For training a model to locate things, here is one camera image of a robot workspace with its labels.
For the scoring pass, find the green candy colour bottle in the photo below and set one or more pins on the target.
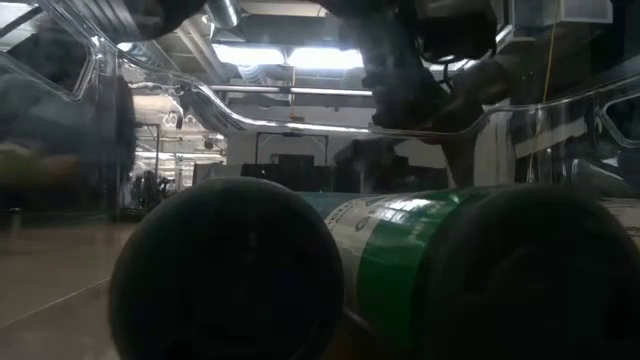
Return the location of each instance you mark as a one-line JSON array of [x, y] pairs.
[[225, 270], [500, 280]]

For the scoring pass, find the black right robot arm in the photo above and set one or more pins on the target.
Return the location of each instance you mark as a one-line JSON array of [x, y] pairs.
[[390, 25]]

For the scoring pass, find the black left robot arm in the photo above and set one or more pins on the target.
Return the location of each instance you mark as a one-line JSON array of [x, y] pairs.
[[115, 145]]

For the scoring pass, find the clear plastic bin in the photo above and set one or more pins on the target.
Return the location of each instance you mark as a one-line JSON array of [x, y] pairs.
[[300, 125]]

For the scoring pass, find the silver air duct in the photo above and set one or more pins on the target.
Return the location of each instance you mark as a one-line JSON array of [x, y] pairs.
[[222, 11]]

